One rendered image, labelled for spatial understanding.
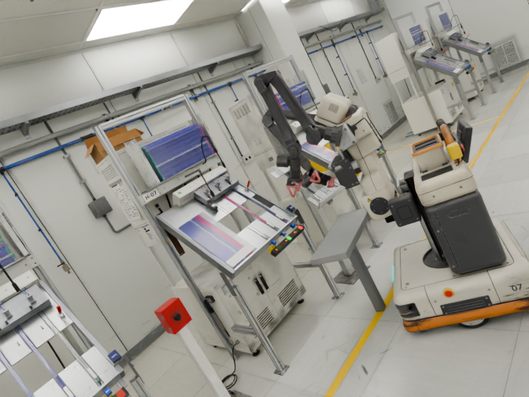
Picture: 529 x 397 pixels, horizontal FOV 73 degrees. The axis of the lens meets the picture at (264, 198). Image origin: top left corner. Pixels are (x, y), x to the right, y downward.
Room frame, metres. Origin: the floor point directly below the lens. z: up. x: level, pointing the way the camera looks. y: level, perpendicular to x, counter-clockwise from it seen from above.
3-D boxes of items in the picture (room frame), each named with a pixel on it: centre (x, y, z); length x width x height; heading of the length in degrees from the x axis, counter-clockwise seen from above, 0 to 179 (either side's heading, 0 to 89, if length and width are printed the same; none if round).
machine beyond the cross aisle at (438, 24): (6.95, -4.39, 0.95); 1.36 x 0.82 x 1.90; 40
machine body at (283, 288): (2.77, 0.53, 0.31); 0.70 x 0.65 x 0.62; 130
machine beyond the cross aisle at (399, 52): (6.02, -3.27, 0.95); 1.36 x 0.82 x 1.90; 40
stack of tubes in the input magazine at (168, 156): (2.71, 0.40, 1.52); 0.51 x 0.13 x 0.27; 130
